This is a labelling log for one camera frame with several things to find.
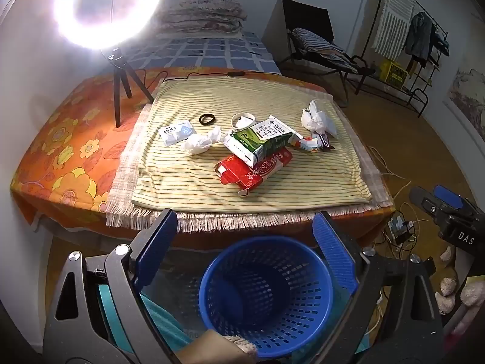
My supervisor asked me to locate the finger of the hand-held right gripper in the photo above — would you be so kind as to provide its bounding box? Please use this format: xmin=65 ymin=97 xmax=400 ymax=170
xmin=433 ymin=184 xmax=479 ymax=214
xmin=409 ymin=186 xmax=442 ymax=218

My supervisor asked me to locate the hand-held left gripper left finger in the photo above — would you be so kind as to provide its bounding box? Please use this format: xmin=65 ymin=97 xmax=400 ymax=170
xmin=42 ymin=208 xmax=182 ymax=364

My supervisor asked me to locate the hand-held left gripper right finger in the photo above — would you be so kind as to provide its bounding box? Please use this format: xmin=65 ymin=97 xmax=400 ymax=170
xmin=311 ymin=210 xmax=446 ymax=364

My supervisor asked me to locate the blue plastic mesh basket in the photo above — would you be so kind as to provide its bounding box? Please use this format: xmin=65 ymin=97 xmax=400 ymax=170
xmin=199 ymin=236 xmax=334 ymax=359

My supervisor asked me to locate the fruit print tube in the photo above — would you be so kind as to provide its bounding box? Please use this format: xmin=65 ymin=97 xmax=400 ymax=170
xmin=290 ymin=136 xmax=321 ymax=153

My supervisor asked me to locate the white blue tissue packet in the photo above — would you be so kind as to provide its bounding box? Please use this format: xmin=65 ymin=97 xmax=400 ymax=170
xmin=163 ymin=123 xmax=198 ymax=147

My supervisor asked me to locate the white elastic band ring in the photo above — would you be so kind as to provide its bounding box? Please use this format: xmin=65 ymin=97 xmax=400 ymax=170
xmin=231 ymin=112 xmax=255 ymax=129

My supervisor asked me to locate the power strip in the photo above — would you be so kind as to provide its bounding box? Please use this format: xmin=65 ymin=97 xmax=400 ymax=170
xmin=386 ymin=214 xmax=415 ymax=245

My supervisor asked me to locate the beige plush slipper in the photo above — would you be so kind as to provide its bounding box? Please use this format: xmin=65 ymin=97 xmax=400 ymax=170
xmin=436 ymin=277 xmax=459 ymax=313
xmin=460 ymin=277 xmax=485 ymax=308

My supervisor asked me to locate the white fringed cloth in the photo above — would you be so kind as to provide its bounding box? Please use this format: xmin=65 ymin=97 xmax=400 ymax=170
xmin=105 ymin=79 xmax=395 ymax=234

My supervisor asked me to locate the yellow striped towel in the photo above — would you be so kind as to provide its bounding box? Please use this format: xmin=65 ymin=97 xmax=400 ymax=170
xmin=131 ymin=76 xmax=374 ymax=213

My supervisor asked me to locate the black clothes rack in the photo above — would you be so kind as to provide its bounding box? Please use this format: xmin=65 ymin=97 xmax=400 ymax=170
xmin=354 ymin=0 xmax=451 ymax=118

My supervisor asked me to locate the dark snack wrapper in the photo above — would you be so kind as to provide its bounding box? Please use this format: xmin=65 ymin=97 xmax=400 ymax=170
xmin=313 ymin=132 xmax=332 ymax=151

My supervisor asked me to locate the red cardboard box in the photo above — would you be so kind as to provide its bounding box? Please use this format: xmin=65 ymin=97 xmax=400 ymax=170
xmin=214 ymin=148 xmax=294 ymax=198

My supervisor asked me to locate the crumpled white tissue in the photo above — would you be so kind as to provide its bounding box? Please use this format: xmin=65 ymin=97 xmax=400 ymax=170
xmin=181 ymin=127 xmax=222 ymax=155

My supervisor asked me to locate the green white milk carton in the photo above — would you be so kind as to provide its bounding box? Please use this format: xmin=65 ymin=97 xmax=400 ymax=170
xmin=223 ymin=115 xmax=304 ymax=167

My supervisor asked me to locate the crumpled white plastic bag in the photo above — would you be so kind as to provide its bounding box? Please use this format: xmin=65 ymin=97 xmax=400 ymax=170
xmin=301 ymin=99 xmax=338 ymax=137

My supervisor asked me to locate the yellow plastic crate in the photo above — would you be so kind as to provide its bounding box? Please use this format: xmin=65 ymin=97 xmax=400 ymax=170
xmin=379 ymin=59 xmax=412 ymax=86

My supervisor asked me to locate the orange floral sheet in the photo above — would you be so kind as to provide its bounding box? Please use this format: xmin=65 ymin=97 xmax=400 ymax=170
xmin=9 ymin=66 xmax=396 ymax=251

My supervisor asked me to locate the dark hanging jacket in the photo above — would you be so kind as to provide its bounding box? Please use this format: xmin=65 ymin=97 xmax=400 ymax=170
xmin=403 ymin=11 xmax=450 ymax=61

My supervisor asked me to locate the black tripod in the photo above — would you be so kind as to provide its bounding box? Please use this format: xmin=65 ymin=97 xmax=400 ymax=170
xmin=100 ymin=47 xmax=154 ymax=127

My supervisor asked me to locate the striped seat cushion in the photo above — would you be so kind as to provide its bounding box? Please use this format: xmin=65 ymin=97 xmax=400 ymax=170
xmin=293 ymin=27 xmax=359 ymax=73

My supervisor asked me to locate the striped hanging towel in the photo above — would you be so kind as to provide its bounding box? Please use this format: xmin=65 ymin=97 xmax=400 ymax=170
xmin=373 ymin=0 xmax=415 ymax=59

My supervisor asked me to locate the blue checked bedsheet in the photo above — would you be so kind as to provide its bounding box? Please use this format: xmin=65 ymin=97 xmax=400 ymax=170
xmin=125 ymin=30 xmax=281 ymax=74

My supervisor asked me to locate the black folding chair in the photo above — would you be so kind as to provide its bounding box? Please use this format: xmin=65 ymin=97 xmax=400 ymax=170
xmin=280 ymin=0 xmax=370 ymax=95

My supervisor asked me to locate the stack of folded quilts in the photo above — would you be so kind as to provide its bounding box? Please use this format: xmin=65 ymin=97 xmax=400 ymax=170
xmin=153 ymin=0 xmax=249 ymax=33

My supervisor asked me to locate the white cable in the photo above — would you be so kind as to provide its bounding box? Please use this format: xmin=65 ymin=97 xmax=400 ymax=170
xmin=367 ymin=148 xmax=417 ymax=258

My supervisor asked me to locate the wall poster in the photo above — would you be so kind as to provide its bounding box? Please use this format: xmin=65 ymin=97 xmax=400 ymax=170
xmin=443 ymin=55 xmax=485 ymax=141

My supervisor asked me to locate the black cable with switch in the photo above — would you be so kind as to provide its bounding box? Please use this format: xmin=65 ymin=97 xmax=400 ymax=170
xmin=140 ymin=70 xmax=247 ymax=95

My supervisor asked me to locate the ring light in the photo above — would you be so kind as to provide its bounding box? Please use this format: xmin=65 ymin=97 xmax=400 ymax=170
xmin=53 ymin=0 xmax=164 ymax=50

